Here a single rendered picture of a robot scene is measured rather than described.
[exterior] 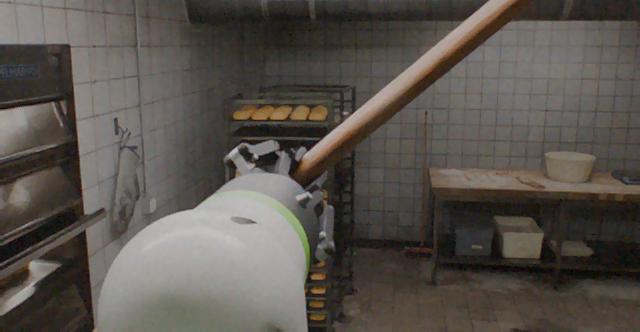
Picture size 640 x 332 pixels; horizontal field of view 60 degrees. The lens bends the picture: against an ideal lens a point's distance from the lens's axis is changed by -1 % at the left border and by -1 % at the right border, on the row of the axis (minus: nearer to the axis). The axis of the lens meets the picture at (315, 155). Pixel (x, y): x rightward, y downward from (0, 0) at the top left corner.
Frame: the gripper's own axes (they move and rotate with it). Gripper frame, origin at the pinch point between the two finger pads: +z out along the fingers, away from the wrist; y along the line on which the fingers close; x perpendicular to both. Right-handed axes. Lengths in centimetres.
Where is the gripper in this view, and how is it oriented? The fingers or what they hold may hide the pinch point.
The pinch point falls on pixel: (301, 173)
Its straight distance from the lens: 64.0
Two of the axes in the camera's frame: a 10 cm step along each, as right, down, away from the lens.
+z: 1.3, -1.8, 9.7
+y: 6.5, 7.6, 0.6
